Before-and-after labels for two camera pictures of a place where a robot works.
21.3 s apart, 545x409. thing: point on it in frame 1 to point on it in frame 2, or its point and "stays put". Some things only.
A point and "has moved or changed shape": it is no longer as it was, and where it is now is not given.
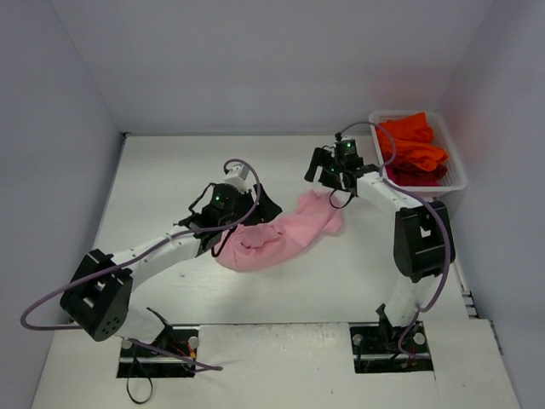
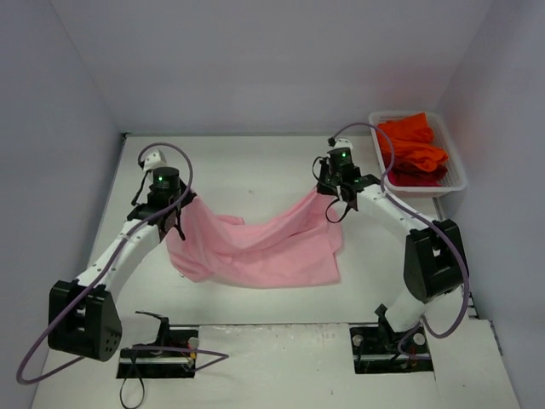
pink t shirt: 255,247 has moved or changed shape
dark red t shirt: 400,173 stays put
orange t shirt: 414,141 stays put
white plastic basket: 415,152 stays put
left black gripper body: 254,206 to 173,219
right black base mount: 380,348 stays put
